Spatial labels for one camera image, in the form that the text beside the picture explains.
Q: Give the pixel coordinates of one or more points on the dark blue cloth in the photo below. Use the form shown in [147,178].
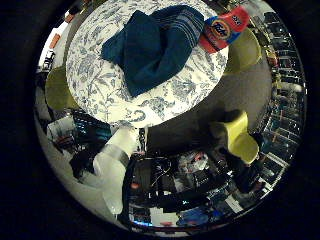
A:
[150,56]

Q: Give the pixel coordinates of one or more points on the cluttered black work desk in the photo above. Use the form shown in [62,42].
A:
[173,180]

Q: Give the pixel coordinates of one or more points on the blue floral white tablecloth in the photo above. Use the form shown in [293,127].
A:
[100,95]

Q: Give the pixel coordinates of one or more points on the yellow-green chair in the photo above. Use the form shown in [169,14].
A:
[241,140]
[58,90]
[245,53]

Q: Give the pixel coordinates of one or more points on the metal storage shelving rack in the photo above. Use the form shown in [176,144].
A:
[286,100]

